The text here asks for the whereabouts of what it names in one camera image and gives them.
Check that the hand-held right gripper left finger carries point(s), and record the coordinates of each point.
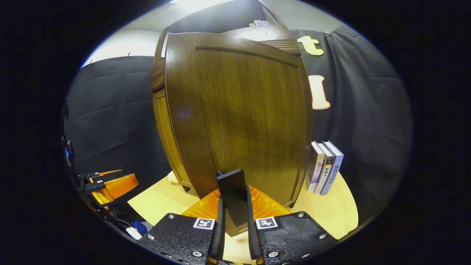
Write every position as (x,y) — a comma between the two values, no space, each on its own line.
(220,232)

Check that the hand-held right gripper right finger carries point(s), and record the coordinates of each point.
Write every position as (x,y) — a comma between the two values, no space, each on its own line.
(251,235)

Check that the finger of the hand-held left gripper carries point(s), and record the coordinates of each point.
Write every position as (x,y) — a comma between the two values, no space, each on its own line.
(99,175)
(117,186)

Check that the wooden cabinet door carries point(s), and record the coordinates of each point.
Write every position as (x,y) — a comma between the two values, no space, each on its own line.
(250,110)
(169,136)

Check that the small blue object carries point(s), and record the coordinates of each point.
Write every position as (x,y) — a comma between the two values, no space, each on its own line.
(140,226)

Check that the small white device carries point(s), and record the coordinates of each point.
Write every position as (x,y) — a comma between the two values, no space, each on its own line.
(133,233)

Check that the white and purple book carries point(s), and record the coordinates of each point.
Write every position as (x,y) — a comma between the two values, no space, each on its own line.
(315,165)

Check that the dark grey book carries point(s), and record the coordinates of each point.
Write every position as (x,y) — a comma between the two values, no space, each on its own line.
(325,169)

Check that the light blue book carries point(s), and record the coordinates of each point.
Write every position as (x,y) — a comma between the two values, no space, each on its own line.
(334,171)

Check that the metal cloth clip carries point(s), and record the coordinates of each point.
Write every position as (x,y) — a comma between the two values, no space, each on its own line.
(325,33)

